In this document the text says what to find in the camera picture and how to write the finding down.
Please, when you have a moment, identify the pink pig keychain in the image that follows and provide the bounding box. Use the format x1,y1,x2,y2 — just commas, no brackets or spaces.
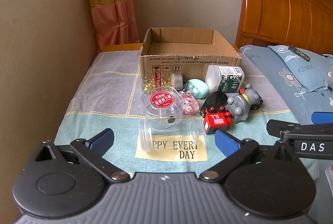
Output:
179,92,200,115

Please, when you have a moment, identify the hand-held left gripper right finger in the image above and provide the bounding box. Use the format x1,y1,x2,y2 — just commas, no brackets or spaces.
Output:
199,129,302,184

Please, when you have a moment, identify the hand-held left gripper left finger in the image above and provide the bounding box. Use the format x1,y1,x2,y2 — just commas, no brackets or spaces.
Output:
34,128,130,183

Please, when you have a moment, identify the clear bottle of yellow capsules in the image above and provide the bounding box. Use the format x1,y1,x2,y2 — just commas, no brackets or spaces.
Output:
141,73,184,93

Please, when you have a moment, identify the wooden bed headboard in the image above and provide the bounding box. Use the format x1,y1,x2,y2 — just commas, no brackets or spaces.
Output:
235,0,333,55

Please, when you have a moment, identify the blue floral bedsheet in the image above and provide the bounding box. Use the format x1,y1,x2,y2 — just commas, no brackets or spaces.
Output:
239,45,333,126

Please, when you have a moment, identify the cardboard box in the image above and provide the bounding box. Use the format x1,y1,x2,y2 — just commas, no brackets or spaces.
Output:
139,27,242,84

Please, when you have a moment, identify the wooden nightstand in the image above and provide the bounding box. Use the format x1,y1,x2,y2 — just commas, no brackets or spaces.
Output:
101,43,240,53

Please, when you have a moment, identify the clear plastic jar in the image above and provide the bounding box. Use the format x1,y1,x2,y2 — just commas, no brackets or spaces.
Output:
140,119,205,155

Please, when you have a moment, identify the small black cube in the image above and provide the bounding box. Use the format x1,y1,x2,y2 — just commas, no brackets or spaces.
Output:
248,90,263,110

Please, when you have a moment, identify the blue floral pillow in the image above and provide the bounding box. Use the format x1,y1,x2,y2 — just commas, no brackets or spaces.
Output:
268,45,333,92

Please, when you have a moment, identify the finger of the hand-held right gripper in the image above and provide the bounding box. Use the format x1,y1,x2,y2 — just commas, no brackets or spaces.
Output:
267,119,333,141
311,111,333,126

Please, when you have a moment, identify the clear round container red label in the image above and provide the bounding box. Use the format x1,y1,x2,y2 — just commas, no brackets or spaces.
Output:
141,86,185,129

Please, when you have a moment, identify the pink and beige curtain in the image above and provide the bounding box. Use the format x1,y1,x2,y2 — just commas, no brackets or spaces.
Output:
85,0,139,53

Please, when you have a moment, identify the dark green patterned case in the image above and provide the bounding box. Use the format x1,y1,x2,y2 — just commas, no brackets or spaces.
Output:
288,46,311,61

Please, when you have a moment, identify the mint green oval case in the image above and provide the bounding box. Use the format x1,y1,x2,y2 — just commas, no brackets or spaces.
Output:
185,79,209,98

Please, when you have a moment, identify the white bottle with green label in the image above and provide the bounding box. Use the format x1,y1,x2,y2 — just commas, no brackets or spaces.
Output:
205,65,245,93

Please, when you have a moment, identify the black toy train car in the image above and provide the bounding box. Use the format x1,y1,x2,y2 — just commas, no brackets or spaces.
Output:
201,91,229,118

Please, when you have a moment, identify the grey animal figurine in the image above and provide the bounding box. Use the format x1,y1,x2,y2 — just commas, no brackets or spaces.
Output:
227,84,257,123

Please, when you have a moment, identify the red toy train block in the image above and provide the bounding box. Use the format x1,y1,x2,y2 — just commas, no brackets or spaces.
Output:
203,106,232,135

